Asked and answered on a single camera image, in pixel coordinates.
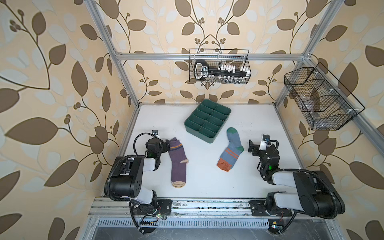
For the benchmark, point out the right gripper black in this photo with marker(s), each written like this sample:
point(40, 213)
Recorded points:
point(256, 148)

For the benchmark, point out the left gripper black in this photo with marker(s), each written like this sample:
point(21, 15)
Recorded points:
point(163, 145)

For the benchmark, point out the purple sock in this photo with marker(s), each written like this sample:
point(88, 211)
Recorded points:
point(179, 163)

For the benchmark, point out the blue orange striped sock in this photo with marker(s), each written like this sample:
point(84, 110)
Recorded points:
point(232, 152)

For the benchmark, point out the green compartment tray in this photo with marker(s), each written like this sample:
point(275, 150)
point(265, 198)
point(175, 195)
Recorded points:
point(206, 121)

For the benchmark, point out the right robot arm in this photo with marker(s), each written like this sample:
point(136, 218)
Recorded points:
point(315, 195)

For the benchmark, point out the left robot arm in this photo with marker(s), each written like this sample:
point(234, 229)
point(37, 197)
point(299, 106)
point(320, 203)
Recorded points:
point(125, 180)

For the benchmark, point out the black socket set tool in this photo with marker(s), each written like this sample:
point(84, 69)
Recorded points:
point(203, 70)

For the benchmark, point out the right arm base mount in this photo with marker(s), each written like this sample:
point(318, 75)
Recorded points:
point(265, 208)

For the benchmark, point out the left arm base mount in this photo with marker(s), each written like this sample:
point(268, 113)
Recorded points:
point(156, 207)

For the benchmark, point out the right wire basket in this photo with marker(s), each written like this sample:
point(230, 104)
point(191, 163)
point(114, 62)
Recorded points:
point(326, 103)

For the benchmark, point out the wire basket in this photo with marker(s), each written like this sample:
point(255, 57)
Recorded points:
point(326, 103)
point(223, 56)

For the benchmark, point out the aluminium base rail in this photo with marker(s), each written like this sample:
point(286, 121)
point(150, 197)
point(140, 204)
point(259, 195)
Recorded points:
point(181, 208)

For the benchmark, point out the back wire basket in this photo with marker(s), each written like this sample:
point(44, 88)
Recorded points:
point(223, 56)

